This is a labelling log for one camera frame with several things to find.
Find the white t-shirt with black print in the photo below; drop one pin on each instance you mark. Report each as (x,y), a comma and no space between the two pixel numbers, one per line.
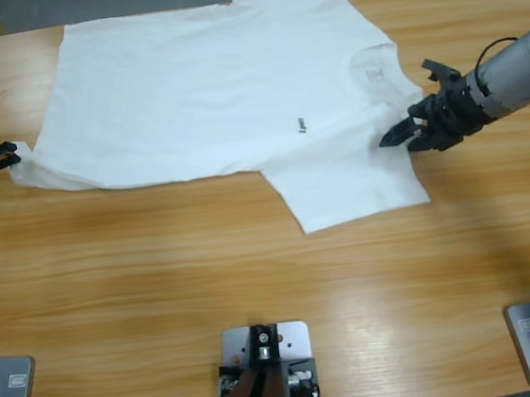
(188,97)

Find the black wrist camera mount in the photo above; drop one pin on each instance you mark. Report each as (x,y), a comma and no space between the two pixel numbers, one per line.
(441,71)

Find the grey base plate label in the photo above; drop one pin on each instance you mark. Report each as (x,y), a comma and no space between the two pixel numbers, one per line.
(528,324)
(17,379)

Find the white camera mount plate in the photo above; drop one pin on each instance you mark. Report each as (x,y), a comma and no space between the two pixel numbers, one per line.
(294,342)

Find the black post clamp bracket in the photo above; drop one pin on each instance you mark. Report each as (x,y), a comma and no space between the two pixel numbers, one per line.
(303,362)

